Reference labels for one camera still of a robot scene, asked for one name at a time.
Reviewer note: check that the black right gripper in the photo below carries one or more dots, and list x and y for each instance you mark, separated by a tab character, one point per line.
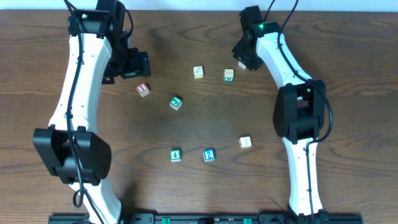
241	54

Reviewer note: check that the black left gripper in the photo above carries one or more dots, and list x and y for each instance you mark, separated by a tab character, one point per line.
137	64

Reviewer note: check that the red letter I block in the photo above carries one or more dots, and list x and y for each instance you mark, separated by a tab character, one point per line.
143	89

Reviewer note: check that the blue number 2 block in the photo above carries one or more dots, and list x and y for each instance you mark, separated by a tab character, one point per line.
208	155

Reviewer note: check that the red letter A block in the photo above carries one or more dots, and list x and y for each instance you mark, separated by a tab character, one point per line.
242	65

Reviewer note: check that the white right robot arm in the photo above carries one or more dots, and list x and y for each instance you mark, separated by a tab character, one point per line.
299	109

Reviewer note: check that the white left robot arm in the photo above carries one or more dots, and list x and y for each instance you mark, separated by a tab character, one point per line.
70	147

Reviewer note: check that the plain block green bottom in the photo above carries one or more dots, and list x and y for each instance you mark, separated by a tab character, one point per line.
228	75

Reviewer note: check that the turtle picture yellow block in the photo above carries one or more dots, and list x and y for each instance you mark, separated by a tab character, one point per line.
198	72

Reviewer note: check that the green letter J block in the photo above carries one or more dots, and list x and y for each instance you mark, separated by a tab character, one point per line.
175	103

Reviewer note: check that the plain block red side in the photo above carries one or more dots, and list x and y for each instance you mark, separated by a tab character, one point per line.
245	142

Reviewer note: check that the green number 4 block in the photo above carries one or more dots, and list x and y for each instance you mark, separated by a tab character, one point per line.
175	155

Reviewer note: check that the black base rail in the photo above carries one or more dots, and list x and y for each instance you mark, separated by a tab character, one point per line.
265	218

